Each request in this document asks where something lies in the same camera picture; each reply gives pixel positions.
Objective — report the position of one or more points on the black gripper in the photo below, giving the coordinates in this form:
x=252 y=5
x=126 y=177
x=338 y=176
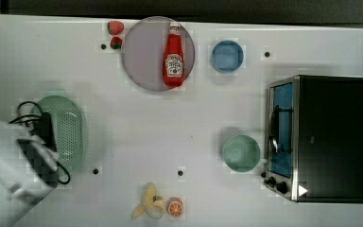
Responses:
x=44 y=129

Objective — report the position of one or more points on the green oval strainer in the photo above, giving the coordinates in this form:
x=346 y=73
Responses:
x=68 y=125

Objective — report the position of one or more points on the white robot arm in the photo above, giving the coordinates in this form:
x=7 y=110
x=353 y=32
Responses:
x=28 y=171

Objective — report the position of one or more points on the small toy strawberry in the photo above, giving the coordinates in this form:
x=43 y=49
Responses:
x=116 y=43

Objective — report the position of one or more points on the large toy strawberry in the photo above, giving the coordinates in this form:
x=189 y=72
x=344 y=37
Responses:
x=115 y=27

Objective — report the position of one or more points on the grey round plate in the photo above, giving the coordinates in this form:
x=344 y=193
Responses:
x=143 y=50

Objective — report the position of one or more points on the peeled toy banana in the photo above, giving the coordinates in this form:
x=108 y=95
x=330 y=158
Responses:
x=151 y=204

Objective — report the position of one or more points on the red ketchup bottle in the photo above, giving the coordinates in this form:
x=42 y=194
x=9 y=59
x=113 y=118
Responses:
x=173 y=62

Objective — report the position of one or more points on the toy orange half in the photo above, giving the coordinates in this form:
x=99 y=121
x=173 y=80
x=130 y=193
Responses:
x=175 y=207

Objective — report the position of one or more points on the blue bowl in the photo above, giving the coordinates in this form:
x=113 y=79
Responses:
x=227 y=56

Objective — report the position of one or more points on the green bowl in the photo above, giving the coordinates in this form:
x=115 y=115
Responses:
x=241 y=153

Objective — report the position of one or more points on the black toaster oven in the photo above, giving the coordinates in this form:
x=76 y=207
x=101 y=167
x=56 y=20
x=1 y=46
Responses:
x=314 y=139

